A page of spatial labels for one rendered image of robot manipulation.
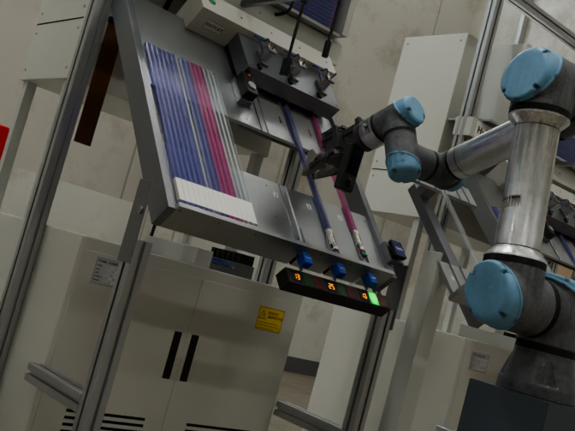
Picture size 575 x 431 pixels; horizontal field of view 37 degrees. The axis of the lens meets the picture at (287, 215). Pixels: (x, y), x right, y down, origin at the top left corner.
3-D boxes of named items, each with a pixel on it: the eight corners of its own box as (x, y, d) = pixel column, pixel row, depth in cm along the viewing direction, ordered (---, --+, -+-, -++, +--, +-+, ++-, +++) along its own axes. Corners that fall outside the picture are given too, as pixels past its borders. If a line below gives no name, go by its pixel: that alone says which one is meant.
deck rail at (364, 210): (380, 292, 217) (397, 278, 214) (375, 290, 216) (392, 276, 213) (309, 97, 259) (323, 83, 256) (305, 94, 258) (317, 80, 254)
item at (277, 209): (380, 280, 215) (389, 274, 214) (165, 214, 174) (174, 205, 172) (358, 221, 227) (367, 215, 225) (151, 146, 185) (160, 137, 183)
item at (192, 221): (375, 290, 216) (394, 274, 212) (159, 227, 174) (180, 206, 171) (373, 286, 217) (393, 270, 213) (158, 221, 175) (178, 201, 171)
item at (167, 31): (334, 176, 238) (346, 165, 236) (134, 95, 196) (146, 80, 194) (305, 94, 257) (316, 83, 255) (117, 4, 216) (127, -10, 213)
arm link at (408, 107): (407, 118, 190) (403, 86, 194) (370, 138, 197) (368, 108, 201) (429, 131, 195) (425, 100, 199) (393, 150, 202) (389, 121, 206)
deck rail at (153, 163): (159, 226, 174) (176, 209, 171) (151, 224, 173) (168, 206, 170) (116, 4, 216) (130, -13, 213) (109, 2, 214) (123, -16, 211)
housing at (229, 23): (305, 106, 256) (337, 74, 249) (172, 44, 225) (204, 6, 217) (299, 87, 260) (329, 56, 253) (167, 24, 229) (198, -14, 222)
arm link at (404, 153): (440, 178, 193) (434, 137, 198) (404, 163, 186) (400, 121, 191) (415, 192, 198) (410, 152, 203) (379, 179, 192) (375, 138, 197)
